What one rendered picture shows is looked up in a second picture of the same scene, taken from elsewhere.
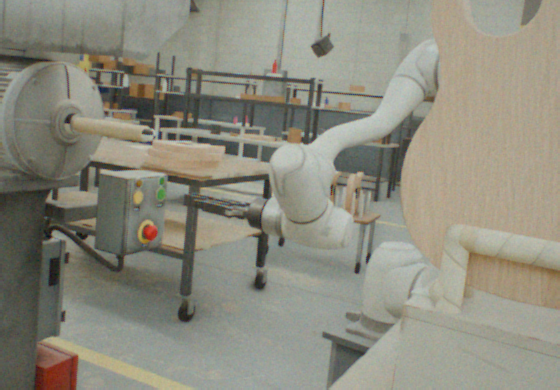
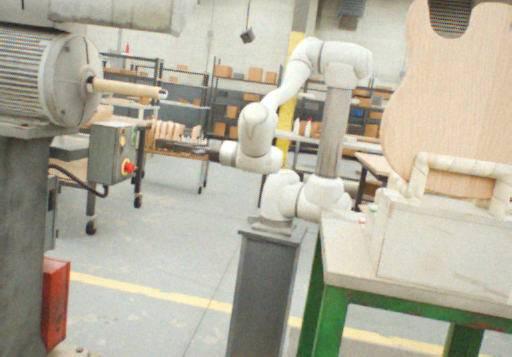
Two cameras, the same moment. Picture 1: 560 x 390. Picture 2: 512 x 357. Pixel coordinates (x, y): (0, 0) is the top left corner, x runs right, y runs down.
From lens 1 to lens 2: 0.40 m
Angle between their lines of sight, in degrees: 20
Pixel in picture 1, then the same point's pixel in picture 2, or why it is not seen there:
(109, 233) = (100, 169)
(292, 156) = (259, 111)
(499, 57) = (449, 52)
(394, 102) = (295, 77)
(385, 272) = (279, 188)
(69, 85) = (88, 53)
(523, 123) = (461, 92)
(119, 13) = (168, 0)
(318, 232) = (264, 163)
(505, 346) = (452, 220)
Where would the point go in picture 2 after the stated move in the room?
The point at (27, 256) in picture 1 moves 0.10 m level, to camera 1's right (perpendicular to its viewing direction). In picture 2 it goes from (39, 188) to (74, 190)
